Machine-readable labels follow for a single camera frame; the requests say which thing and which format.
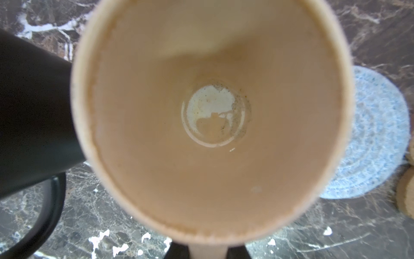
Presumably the cream beige mug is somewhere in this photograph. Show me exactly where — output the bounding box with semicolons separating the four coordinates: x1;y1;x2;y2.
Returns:
71;1;354;259

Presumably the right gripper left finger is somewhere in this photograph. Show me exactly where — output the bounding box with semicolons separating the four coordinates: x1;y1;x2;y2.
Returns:
164;242;189;259

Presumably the black mug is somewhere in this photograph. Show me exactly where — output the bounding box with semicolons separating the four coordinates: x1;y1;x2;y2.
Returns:
1;31;85;259

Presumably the cork flower-shaped coaster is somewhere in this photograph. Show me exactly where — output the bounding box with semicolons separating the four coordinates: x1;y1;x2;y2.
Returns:
396;137;414;219

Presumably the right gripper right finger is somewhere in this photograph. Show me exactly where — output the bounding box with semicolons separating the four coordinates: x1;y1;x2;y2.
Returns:
226;245;251;259

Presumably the grey woven round coaster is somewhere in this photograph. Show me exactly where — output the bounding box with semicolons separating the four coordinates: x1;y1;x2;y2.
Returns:
320;66;411;199

